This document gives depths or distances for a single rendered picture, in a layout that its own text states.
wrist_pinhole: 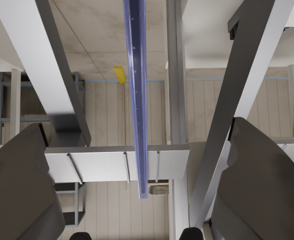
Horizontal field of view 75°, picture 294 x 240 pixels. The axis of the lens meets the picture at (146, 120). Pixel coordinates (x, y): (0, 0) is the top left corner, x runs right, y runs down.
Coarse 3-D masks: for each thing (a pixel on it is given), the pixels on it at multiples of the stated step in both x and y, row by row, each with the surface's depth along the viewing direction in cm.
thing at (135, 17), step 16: (128, 0) 12; (144, 0) 12; (128, 16) 12; (144, 16) 12; (128, 32) 13; (144, 32) 13; (128, 48) 14; (144, 48) 14; (128, 64) 14; (144, 64) 14; (144, 80) 15; (144, 96) 16; (144, 112) 18; (144, 128) 19; (144, 144) 21; (144, 160) 23; (144, 176) 26; (144, 192) 29
